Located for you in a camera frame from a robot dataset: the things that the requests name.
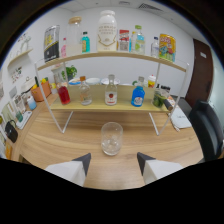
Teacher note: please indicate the black and yellow bag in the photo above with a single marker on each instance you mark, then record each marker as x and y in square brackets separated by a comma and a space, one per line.
[51, 43]

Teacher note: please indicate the black chair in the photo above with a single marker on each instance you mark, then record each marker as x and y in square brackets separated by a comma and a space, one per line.
[206, 130]

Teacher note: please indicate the yellow cup with white lid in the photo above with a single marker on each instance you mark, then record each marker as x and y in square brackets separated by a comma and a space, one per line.
[151, 81]

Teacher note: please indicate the small pink bottle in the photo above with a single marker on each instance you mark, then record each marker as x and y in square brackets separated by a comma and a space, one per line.
[63, 50]

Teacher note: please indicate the large white bottle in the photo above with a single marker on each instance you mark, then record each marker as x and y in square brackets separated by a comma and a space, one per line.
[107, 31]

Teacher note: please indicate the orange basket with fruit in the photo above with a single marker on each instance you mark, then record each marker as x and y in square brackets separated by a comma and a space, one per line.
[41, 93]

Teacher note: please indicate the brown door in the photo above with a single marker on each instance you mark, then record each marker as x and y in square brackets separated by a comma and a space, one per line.
[200, 73]

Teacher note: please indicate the small teal bottle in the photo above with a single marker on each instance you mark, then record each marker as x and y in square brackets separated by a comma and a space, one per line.
[86, 43]

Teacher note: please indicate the light blue cup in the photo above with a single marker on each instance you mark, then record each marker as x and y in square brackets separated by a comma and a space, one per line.
[31, 103]

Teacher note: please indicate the red liquid bottle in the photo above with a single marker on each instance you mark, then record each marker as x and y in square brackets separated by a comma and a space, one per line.
[63, 95]

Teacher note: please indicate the small clear bottle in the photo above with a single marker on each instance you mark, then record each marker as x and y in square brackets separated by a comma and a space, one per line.
[155, 48]

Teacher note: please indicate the green potted plant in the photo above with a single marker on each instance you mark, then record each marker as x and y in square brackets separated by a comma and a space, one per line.
[71, 71]

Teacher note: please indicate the clear bottle with white cap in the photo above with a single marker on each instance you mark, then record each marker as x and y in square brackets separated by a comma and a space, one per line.
[111, 95]

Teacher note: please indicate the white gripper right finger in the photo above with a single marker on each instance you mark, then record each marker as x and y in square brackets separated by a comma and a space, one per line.
[160, 170]

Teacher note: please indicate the clear glass with ice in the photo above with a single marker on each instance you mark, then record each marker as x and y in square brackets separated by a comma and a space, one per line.
[111, 140]

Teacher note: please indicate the white pouch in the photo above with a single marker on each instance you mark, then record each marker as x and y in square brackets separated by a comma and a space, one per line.
[181, 118]

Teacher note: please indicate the two-tier wood and white rack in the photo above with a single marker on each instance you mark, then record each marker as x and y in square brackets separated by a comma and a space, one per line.
[100, 106]

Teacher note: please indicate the black handbag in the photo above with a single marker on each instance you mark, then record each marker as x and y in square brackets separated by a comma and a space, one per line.
[11, 132]

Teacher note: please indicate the ceiling air vent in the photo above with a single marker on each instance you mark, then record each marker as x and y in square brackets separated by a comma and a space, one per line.
[150, 6]

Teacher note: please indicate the red and white box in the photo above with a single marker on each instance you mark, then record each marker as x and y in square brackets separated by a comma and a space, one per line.
[124, 40]

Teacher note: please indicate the wooden wall shelf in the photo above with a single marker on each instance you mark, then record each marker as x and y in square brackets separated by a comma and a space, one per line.
[20, 57]

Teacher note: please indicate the blue liquid bottle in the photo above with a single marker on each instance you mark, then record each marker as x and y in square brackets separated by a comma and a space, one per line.
[138, 96]

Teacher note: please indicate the clear bottle with green cap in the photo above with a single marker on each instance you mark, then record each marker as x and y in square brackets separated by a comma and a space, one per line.
[139, 41]

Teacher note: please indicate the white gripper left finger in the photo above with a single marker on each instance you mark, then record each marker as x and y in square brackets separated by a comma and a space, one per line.
[68, 171]

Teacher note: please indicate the orange printed paper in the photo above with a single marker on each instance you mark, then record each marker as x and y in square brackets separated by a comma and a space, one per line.
[171, 101]

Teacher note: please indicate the glass jar with cork lid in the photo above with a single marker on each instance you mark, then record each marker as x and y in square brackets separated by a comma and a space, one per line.
[74, 36]

